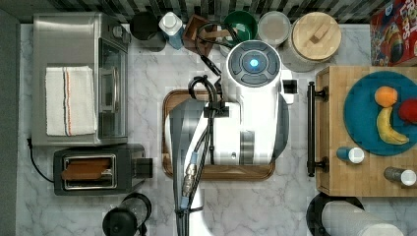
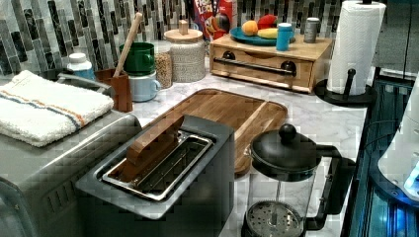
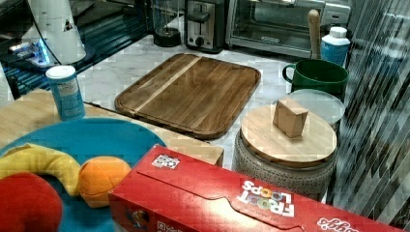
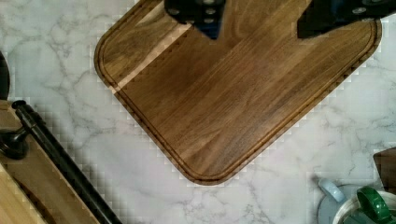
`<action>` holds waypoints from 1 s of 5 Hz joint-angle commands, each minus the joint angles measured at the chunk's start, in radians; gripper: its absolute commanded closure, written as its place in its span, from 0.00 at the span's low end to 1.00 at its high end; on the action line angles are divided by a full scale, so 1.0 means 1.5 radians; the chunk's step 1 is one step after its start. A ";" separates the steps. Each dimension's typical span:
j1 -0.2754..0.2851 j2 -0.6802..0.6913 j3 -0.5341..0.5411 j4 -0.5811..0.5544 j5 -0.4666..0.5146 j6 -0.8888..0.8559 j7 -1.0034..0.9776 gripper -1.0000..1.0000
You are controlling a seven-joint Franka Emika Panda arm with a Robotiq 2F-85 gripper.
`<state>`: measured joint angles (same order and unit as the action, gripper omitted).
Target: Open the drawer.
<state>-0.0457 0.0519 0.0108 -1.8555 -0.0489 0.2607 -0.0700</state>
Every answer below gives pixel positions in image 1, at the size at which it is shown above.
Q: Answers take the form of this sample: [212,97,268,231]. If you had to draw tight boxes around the black slot toaster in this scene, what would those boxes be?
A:
[53,144,153,196]

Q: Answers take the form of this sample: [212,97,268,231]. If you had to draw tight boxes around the grey shaker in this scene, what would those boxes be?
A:
[384,166,417,186]

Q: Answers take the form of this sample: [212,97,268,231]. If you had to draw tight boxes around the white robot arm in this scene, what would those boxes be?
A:
[164,40,294,236]

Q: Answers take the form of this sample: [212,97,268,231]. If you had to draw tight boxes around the wooden drawer box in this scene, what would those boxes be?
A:
[315,66,416,197]

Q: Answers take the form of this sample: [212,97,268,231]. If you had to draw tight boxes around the red apple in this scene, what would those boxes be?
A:
[398,98,417,124]

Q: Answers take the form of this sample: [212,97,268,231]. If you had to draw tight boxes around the black paper towel holder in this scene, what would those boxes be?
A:
[306,193,364,236]

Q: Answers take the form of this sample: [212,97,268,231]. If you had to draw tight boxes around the white capped blue bottle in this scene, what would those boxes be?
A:
[158,12,184,50]

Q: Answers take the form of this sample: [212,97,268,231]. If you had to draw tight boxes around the yellow banana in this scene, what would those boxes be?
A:
[377,107,409,146]

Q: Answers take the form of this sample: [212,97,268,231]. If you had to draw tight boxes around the glass french press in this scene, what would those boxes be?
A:
[102,193,151,236]

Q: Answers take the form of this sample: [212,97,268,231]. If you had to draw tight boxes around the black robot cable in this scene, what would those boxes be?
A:
[175,21,242,236]

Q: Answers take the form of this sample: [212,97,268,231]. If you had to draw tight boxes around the ceramic jar with wooden lid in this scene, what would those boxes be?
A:
[279,12,341,73]

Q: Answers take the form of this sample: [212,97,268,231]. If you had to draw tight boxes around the glass jar of grains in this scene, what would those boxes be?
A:
[258,11,291,47]

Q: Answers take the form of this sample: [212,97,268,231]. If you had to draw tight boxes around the blue shaker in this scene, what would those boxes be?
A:
[336,147,365,164]

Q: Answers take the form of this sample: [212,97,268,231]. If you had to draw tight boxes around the orange fruit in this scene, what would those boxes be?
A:
[375,87,398,107]

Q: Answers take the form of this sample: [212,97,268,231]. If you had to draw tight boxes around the black mug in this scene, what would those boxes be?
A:
[130,12,166,52]

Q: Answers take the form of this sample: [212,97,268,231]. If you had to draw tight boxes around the wooden serving tray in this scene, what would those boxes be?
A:
[161,89,275,181]

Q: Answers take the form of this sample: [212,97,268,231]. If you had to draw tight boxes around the green cup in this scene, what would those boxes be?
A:
[223,11,258,45]

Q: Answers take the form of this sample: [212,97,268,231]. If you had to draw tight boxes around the black drawer handle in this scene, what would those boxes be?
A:
[307,82,328,177]

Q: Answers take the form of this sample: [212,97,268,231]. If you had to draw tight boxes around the brown wooden utensil holder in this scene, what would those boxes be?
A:
[182,14,225,56]

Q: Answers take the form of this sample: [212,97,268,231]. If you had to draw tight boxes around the froot loops cereal box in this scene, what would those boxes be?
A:
[370,0,417,67]

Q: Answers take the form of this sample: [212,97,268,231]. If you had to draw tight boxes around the paper towel roll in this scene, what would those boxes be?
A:
[322,201,404,236]

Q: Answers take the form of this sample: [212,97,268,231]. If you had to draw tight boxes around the white striped towel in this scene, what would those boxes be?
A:
[45,66,96,137]

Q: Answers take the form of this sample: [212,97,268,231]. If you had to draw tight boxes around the stainless steel toaster oven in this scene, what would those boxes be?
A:
[31,12,130,147]

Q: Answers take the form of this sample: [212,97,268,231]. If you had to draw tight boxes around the teal plate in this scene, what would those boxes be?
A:
[343,71,417,156]

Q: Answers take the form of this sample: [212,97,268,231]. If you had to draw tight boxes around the wooden toast slice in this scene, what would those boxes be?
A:
[61,158,110,181]

